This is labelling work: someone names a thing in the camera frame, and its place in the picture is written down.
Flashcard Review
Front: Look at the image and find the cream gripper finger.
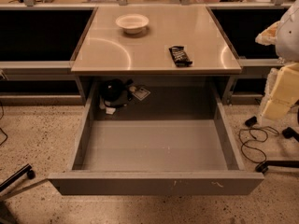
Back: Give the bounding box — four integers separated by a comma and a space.
258, 63, 299, 125
255, 21, 279, 46

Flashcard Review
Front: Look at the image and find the grey top drawer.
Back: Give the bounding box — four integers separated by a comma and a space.
49, 85, 263, 196

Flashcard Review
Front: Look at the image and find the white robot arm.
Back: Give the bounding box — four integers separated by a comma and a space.
255, 0, 299, 124

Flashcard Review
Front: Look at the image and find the grey metal drawer cabinet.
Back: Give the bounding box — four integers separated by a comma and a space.
71, 5, 241, 116

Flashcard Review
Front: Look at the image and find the black power adapter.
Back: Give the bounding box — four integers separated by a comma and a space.
245, 116, 257, 128

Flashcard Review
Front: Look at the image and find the black chair base leg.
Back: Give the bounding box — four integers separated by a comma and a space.
255, 126, 299, 175

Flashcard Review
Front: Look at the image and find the black snack bar wrapper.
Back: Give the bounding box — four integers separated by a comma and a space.
169, 46, 192, 67

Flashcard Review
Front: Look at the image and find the white bowl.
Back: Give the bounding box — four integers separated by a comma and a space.
116, 14, 150, 35

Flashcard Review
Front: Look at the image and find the white tag card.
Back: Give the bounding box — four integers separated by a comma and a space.
133, 88, 150, 101

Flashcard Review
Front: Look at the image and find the black round device in cabinet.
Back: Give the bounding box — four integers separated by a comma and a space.
100, 78, 133, 108

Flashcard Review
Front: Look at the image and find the black caster leg left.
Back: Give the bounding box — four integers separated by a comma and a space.
0, 164, 36, 192

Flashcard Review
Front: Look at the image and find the grey metal rod with hook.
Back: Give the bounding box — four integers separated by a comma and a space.
0, 178, 49, 202

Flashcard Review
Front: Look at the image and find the black cable on floor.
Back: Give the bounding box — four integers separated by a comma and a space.
238, 125, 280, 165

